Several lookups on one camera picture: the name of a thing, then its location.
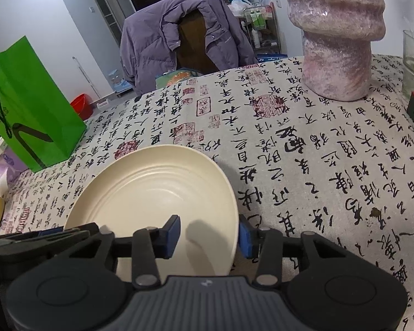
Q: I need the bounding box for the green paper bag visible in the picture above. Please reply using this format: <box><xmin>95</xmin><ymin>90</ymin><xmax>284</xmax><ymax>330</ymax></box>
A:
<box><xmin>0</xmin><ymin>35</ymin><xmax>87</xmax><ymax>173</ymax></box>

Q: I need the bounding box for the purple tissue pack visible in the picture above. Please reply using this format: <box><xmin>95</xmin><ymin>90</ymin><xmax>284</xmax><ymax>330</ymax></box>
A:
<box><xmin>0</xmin><ymin>148</ymin><xmax>30</xmax><ymax>197</ymax></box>

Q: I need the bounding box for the calligraphy print tablecloth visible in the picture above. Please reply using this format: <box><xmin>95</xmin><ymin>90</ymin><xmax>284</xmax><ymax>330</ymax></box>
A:
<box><xmin>0</xmin><ymin>54</ymin><xmax>414</xmax><ymax>331</ymax></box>

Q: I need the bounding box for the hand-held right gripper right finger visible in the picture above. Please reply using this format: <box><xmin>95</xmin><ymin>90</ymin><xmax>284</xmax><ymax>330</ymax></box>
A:
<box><xmin>240</xmin><ymin>214</ymin><xmax>347</xmax><ymax>289</ymax></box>

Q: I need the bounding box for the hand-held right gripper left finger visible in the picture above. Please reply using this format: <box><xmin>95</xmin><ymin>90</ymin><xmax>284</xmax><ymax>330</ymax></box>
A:
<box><xmin>69</xmin><ymin>214</ymin><xmax>181</xmax><ymax>289</ymax></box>

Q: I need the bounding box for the purple padded jacket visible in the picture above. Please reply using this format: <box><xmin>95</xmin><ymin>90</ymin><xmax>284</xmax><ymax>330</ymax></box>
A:
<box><xmin>120</xmin><ymin>0</ymin><xmax>258</xmax><ymax>95</ymax></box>

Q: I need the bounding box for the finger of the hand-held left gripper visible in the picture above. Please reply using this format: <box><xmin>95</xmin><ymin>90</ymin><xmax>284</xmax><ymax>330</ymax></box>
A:
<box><xmin>0</xmin><ymin>223</ymin><xmax>100</xmax><ymax>259</ymax></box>

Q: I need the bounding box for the pink ceramic vase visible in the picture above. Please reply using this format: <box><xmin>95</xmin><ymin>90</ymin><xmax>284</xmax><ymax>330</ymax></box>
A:
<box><xmin>282</xmin><ymin>0</ymin><xmax>386</xmax><ymax>102</ymax></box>

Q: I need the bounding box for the storage cart with bottles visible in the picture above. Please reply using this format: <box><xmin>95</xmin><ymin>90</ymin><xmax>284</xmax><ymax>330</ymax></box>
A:
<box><xmin>243</xmin><ymin>2</ymin><xmax>280</xmax><ymax>57</ymax></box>

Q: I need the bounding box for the red plastic basin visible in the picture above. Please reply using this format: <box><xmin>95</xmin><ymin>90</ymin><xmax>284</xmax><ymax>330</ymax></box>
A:
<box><xmin>71</xmin><ymin>94</ymin><xmax>94</xmax><ymax>119</ymax></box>

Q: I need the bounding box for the wooden chair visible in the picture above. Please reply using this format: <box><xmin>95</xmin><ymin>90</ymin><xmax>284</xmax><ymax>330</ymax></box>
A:
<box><xmin>177</xmin><ymin>10</ymin><xmax>218</xmax><ymax>73</ymax></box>

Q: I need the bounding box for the cream plate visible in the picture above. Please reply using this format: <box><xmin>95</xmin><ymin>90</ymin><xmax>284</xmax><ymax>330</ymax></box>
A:
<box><xmin>64</xmin><ymin>144</ymin><xmax>240</xmax><ymax>276</ymax></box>

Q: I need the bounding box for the patterned seat cushion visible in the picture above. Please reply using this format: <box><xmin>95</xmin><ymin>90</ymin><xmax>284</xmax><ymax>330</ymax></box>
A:
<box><xmin>155</xmin><ymin>67</ymin><xmax>202</xmax><ymax>88</ymax></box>

